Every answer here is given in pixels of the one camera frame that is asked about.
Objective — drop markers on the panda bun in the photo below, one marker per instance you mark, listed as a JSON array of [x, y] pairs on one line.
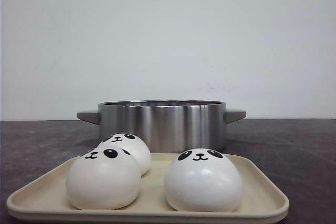
[[203, 179], [105, 178], [134, 145]]

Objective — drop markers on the stainless steel steamer pot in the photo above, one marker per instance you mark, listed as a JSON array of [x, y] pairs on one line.
[[167, 126]]

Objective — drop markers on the beige plastic tray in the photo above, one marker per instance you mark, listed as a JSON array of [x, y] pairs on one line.
[[44, 200]]

